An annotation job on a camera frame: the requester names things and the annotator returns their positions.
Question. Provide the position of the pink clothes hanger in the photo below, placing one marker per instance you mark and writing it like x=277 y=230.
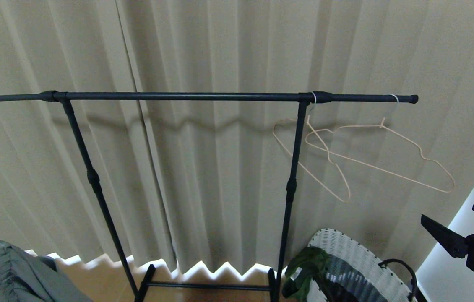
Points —
x=382 y=123
x=319 y=140

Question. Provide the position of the green long-sleeved shirt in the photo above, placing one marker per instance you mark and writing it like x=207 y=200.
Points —
x=304 y=272

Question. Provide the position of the pale grey shorts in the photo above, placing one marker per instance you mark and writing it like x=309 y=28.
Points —
x=10 y=272

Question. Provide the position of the white laundry basket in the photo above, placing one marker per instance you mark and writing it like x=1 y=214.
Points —
x=354 y=251

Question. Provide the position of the black clothes rack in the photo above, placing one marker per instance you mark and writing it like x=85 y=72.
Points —
x=178 y=96

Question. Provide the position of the beige curtain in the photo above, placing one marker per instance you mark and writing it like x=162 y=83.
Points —
x=220 y=167

